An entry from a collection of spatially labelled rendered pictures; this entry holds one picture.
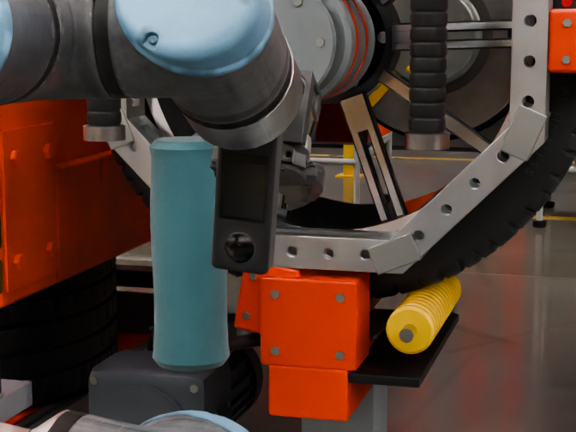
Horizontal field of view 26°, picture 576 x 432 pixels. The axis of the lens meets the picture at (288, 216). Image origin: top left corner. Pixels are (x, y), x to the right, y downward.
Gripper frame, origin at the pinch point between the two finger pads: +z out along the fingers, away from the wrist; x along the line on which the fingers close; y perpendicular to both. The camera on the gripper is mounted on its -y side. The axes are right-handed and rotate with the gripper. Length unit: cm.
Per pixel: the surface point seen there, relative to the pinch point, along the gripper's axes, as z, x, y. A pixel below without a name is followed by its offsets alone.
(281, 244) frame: 37.3, 8.2, 6.5
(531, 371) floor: 214, -21, 27
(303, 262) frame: 38.1, 5.3, 4.7
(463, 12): 71, -7, 55
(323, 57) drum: 13.8, 1.6, 20.6
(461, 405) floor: 186, -7, 13
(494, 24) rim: 34, -14, 35
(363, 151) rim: 41.6, 0.6, 20.6
